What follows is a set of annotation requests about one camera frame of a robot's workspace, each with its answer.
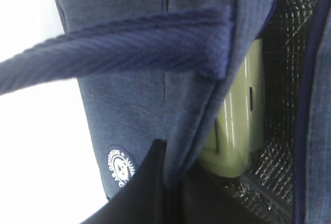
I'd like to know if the dark blue lunch bag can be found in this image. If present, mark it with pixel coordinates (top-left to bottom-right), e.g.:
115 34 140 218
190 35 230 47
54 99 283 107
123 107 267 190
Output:
1 0 330 223

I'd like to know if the green lidded glass container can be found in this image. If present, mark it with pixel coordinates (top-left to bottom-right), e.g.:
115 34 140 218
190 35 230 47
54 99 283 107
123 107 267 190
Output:
199 39 265 178

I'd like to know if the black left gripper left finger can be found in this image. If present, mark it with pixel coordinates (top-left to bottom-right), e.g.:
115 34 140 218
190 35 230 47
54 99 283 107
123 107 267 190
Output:
83 139 167 224

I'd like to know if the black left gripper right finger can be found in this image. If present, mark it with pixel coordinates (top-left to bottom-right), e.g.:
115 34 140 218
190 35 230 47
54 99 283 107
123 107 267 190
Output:
180 172 294 224

